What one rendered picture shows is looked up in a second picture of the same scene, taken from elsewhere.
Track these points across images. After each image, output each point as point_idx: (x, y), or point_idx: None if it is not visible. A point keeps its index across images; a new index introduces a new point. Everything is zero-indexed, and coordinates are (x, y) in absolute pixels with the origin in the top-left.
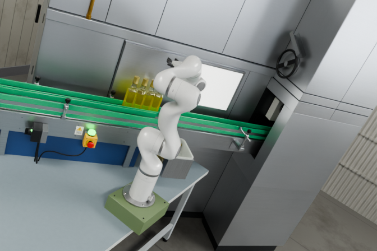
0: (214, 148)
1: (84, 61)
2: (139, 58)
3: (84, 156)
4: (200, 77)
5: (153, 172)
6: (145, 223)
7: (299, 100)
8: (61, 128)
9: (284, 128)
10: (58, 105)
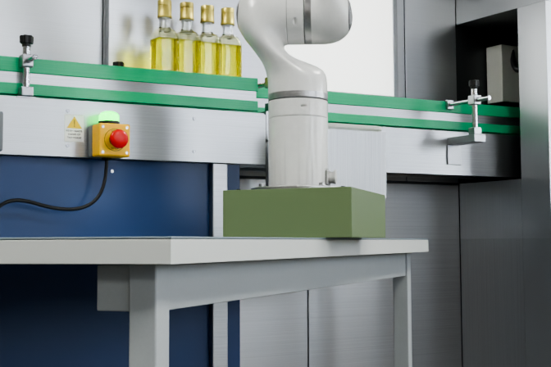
0: (412, 170)
1: (25, 12)
2: None
3: (106, 218)
4: None
5: (314, 83)
6: (354, 197)
7: None
8: (29, 124)
9: (547, 47)
10: (6, 62)
